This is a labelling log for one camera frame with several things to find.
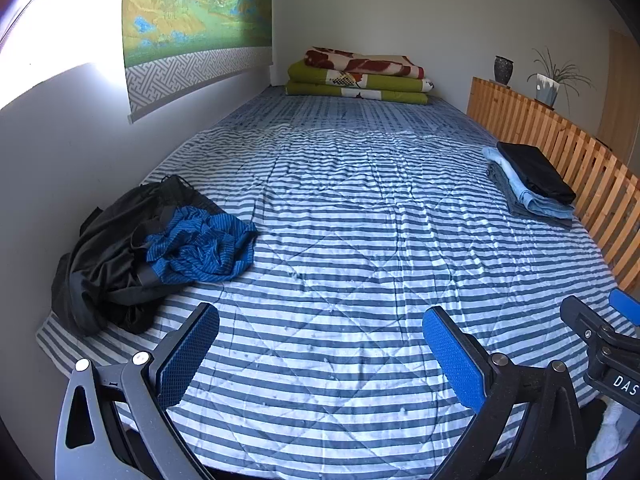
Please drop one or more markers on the wooden door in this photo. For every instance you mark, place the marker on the wooden door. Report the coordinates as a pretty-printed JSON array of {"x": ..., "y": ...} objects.
[{"x": 620, "y": 100}]

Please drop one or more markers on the black crumpled garment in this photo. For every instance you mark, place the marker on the black crumpled garment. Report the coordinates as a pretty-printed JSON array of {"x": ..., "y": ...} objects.
[{"x": 100, "y": 250}]

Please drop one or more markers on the landscape wall scroll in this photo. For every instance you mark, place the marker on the landscape wall scroll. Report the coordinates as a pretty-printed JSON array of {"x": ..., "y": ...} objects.
[{"x": 190, "y": 15}]

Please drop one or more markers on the black folded garment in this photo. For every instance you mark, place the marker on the black folded garment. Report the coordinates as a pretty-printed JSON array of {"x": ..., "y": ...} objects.
[{"x": 537, "y": 170}]

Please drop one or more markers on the potted plant in white pot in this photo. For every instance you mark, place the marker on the potted plant in white pot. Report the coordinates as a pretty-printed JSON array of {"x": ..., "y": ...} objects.
[{"x": 546, "y": 89}]

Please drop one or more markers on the grey folded garment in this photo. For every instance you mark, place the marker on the grey folded garment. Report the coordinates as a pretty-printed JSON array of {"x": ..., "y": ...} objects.
[{"x": 555, "y": 221}]

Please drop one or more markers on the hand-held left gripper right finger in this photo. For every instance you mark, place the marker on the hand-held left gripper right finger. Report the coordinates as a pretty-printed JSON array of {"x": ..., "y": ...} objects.
[{"x": 452, "y": 360}]

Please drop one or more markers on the wooden slatted bed rail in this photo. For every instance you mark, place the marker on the wooden slatted bed rail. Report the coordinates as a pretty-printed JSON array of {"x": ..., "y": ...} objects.
[{"x": 525, "y": 120}]

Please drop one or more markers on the light blue folded garment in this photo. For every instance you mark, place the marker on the light blue folded garment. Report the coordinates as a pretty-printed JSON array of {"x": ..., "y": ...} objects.
[{"x": 520, "y": 192}]

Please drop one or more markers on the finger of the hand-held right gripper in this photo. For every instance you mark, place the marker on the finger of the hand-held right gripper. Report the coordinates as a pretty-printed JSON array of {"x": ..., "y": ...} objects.
[
  {"x": 575, "y": 312},
  {"x": 624, "y": 301}
]

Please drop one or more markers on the blue white striped bed quilt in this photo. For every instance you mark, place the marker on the blue white striped bed quilt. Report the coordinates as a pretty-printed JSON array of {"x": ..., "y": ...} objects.
[{"x": 350, "y": 235}]

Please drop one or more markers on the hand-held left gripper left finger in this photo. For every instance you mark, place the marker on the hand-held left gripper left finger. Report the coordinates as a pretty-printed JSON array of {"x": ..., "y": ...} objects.
[{"x": 187, "y": 355}]

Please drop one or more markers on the red and beige folded blanket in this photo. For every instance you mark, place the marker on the red and beige folded blanket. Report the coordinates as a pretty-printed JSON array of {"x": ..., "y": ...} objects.
[{"x": 360, "y": 62}]

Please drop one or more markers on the dark ceramic vase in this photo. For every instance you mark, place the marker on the dark ceramic vase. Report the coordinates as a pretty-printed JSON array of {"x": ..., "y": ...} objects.
[{"x": 504, "y": 70}]

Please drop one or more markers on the person's right forearm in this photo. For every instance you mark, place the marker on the person's right forearm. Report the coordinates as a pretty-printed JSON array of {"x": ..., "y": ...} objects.
[{"x": 612, "y": 435}]

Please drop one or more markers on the green folded quilt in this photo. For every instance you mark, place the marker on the green folded quilt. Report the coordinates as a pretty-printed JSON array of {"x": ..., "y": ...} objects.
[
  {"x": 315, "y": 89},
  {"x": 320, "y": 74}
]

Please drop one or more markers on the blue striped shirt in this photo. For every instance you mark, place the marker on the blue striped shirt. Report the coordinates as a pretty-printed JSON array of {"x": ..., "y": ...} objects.
[{"x": 200, "y": 250}]

